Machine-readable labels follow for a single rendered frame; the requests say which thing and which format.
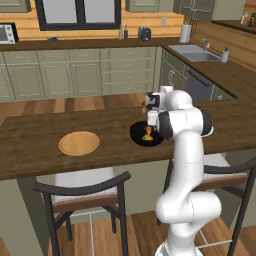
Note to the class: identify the green bottle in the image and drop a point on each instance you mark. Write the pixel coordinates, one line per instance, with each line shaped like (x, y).
(121, 34)

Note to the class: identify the green lower cupboard run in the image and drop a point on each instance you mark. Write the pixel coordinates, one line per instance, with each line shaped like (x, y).
(80, 75)

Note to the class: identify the steel sink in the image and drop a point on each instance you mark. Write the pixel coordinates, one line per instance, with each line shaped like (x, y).
(195, 52)

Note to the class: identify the small dark blue object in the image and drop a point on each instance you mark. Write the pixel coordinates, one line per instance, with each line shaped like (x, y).
(52, 39)

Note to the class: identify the black frame window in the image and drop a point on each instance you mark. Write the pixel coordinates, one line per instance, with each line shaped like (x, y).
(78, 13)

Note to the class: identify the steel tap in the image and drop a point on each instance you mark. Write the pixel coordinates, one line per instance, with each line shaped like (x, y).
(206, 44)

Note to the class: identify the white wall socket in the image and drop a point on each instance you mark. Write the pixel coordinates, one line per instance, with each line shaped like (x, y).
(164, 21)

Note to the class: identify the white paper towel roll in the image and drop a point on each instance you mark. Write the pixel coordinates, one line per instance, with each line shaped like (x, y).
(185, 33)

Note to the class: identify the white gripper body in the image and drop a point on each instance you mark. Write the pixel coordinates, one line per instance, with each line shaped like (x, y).
(153, 118)

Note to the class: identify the grey soap dispenser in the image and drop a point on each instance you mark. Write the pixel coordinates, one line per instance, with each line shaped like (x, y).
(224, 56)

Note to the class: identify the green upper cupboard run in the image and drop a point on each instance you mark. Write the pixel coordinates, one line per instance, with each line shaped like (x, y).
(206, 8)

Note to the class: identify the dark grey dishwasher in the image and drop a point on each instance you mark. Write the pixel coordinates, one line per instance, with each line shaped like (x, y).
(199, 87)

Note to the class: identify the green cupboard run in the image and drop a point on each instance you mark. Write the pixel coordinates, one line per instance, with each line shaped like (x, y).
(80, 75)
(206, 8)

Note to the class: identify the black plate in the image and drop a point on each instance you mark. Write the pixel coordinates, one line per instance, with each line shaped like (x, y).
(136, 133)

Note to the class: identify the dark jar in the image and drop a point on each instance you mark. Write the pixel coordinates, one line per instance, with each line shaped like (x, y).
(253, 20)

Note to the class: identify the dark brown bottle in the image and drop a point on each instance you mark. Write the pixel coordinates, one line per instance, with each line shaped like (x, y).
(126, 32)

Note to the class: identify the white microwave oven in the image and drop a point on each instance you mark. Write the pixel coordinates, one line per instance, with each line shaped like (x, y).
(6, 33)

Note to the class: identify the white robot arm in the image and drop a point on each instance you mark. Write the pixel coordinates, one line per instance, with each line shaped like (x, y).
(186, 173)

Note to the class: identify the dark frame stool white seat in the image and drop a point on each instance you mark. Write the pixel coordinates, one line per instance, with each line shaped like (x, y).
(83, 183)
(220, 180)

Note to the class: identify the green cupboards beside sink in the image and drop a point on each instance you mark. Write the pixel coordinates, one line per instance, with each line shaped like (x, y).
(173, 75)

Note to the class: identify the yellow orange squash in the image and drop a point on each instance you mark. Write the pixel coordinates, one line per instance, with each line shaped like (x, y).
(147, 136)

